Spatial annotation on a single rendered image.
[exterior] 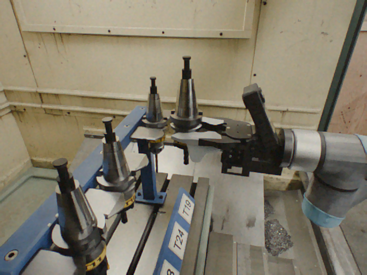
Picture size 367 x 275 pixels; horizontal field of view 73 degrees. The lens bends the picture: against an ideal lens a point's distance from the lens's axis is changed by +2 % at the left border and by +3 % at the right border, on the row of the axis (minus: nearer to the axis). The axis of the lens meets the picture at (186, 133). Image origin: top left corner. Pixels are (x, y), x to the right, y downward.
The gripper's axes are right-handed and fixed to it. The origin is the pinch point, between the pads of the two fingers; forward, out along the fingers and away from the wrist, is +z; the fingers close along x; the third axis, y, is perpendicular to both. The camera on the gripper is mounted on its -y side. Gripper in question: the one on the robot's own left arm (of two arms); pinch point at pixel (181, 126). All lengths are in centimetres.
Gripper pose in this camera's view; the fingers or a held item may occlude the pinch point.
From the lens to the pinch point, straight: 47.5
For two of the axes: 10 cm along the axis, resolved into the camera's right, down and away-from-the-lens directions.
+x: 1.9, -4.7, 8.6
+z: -9.8, -1.1, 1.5
